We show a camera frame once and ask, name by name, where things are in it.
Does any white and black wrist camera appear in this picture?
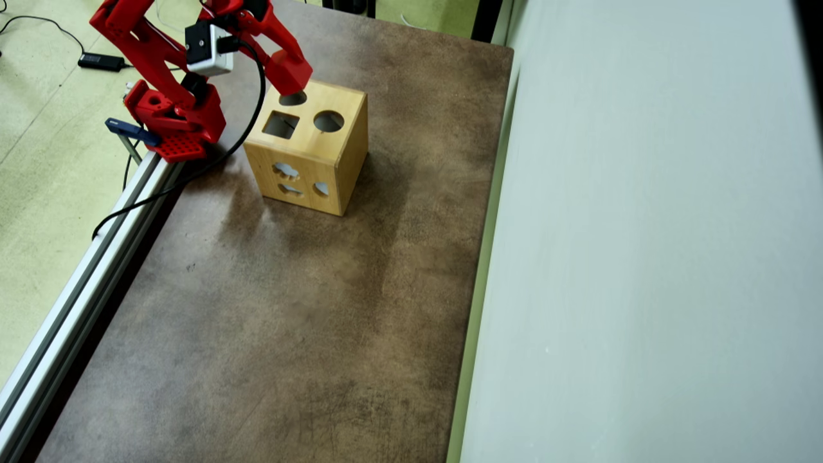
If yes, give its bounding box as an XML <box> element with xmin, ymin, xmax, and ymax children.
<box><xmin>185</xmin><ymin>21</ymin><xmax>235</xmax><ymax>77</ymax></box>

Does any aluminium profile rail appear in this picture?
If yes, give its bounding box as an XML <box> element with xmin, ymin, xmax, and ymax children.
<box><xmin>0</xmin><ymin>151</ymin><xmax>187</xmax><ymax>463</ymax></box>

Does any thin black floor cable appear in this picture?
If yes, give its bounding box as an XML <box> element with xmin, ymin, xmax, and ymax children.
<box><xmin>0</xmin><ymin>14</ymin><xmax>86</xmax><ymax>55</ymax></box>

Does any black furniture base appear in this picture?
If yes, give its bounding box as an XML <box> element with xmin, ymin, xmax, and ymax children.
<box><xmin>321</xmin><ymin>0</ymin><xmax>375</xmax><ymax>18</ymax></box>

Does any dark vertical post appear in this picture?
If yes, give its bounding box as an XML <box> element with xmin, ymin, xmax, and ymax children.
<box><xmin>471</xmin><ymin>0</ymin><xmax>503</xmax><ymax>44</ymax></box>

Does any wooden shape sorter box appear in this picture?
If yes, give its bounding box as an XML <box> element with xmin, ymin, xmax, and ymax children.
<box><xmin>242</xmin><ymin>78</ymin><xmax>369</xmax><ymax>217</ymax></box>

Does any black power adapter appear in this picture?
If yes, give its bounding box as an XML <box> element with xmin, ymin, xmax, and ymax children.
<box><xmin>78</xmin><ymin>53</ymin><xmax>126</xmax><ymax>72</ymax></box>

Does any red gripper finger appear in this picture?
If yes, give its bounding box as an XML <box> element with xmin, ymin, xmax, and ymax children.
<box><xmin>273</xmin><ymin>8</ymin><xmax>314</xmax><ymax>70</ymax></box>
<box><xmin>256</xmin><ymin>8</ymin><xmax>303</xmax><ymax>77</ymax></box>

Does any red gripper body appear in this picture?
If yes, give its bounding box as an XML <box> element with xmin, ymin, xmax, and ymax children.
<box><xmin>199</xmin><ymin>0</ymin><xmax>274</xmax><ymax>39</ymax></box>

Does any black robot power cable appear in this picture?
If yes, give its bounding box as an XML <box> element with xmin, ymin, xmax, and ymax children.
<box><xmin>123</xmin><ymin>138</ymin><xmax>143</xmax><ymax>192</ymax></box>

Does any black camera cable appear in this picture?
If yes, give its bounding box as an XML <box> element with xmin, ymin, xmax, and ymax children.
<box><xmin>92</xmin><ymin>35</ymin><xmax>267</xmax><ymax>240</ymax></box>

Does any blue clamp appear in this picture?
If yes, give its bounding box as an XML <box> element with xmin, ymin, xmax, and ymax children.
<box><xmin>105</xmin><ymin>118</ymin><xmax>161</xmax><ymax>165</ymax></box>

